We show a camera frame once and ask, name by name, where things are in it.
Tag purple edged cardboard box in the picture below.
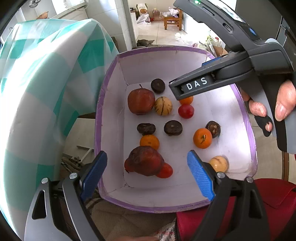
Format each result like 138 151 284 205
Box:
94 46 258 214

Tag brown cardboard piece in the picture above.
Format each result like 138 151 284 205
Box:
213 45 228 57

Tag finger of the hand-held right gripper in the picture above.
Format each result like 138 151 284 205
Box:
169 50 254 101
202 54 232 68

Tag dark water chestnut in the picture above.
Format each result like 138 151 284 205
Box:
151 78 166 94
205 121 221 139
164 120 184 136
137 123 156 136

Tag small tangerine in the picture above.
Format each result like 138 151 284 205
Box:
179 95 194 105
139 134 160 151

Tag olive floor cloth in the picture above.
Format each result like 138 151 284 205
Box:
136 39 155 47

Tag wooden stool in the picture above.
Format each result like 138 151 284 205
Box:
164 8 183 30

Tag green checked tablecloth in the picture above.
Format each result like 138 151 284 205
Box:
0 19 119 232

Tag beige plaid cloth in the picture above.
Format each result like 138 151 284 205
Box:
85 199 178 241

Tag person's red garment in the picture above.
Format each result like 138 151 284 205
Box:
177 178 296 241

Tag red cap bottle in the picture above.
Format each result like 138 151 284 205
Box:
211 37 222 50

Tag red-orange tomato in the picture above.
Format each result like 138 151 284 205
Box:
157 162 173 179

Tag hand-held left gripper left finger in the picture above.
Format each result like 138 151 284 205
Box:
24 151 108 241

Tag large brown apple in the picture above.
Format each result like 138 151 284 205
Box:
128 85 156 115

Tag large orange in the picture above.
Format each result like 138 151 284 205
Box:
193 128 213 149

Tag smooth yellow fruit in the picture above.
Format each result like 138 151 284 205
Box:
209 156 229 173

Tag person's right hand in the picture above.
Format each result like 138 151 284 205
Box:
240 80 296 138

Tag printed cardboard box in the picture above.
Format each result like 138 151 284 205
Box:
136 3 149 16

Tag striped yellow pepino melon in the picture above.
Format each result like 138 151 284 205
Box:
154 96 173 116

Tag white plastic bag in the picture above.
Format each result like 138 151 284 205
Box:
136 14 151 25

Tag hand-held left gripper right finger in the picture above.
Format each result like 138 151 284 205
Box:
187 150 271 241

